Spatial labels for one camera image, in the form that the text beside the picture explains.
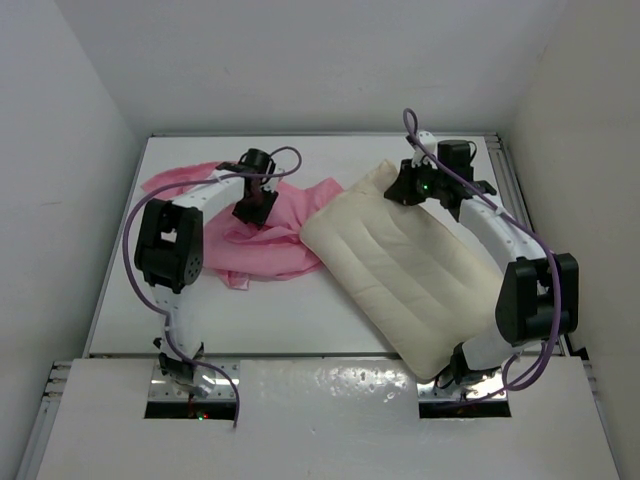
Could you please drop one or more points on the pink pillowcase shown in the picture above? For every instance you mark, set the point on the pink pillowcase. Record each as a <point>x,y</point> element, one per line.
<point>235,251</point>

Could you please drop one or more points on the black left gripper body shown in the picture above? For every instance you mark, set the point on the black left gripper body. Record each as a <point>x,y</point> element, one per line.
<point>253,209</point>

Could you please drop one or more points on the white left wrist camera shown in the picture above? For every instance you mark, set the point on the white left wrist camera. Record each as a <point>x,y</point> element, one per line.
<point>270,184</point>

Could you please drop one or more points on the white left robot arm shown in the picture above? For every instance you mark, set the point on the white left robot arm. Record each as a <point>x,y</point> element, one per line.
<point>169,253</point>

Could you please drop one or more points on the white front cover board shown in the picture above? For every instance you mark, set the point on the white front cover board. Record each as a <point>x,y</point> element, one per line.
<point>324,419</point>

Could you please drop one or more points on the cream pillow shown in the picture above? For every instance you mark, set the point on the cream pillow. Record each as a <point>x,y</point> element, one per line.
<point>420,286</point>

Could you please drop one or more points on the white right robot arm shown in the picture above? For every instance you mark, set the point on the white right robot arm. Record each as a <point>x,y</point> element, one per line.
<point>539,295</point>

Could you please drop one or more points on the metal base plate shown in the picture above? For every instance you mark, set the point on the metal base plate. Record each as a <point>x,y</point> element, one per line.
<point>443,388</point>
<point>207,385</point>

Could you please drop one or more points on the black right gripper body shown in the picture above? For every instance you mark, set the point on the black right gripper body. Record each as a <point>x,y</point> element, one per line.
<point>420,183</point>

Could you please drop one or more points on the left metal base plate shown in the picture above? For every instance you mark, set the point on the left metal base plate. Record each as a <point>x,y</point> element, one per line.
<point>207,385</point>

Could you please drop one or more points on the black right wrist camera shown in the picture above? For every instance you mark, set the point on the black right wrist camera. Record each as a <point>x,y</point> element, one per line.
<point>458,155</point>

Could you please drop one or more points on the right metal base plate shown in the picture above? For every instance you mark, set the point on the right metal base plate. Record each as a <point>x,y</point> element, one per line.
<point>443,388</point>

